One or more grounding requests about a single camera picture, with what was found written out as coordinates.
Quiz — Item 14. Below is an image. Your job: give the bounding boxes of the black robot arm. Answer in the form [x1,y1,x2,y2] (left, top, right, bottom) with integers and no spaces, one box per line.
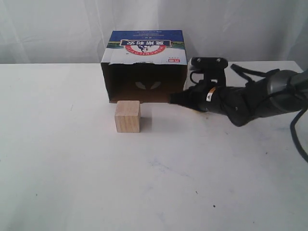
[169,69,308,127]

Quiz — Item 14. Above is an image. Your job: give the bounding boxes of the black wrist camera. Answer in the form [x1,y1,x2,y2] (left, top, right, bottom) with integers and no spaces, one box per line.
[188,57,229,86]

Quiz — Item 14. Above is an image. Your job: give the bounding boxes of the light wooden cube block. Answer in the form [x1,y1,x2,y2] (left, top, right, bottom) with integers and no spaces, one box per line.
[115,101,141,133]

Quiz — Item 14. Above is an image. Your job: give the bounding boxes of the blue white cardboard box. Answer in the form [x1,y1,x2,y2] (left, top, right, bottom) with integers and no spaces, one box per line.
[101,30,188,103]

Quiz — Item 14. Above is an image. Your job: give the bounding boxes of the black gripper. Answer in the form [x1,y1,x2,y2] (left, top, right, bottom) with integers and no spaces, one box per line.
[169,85,231,116]

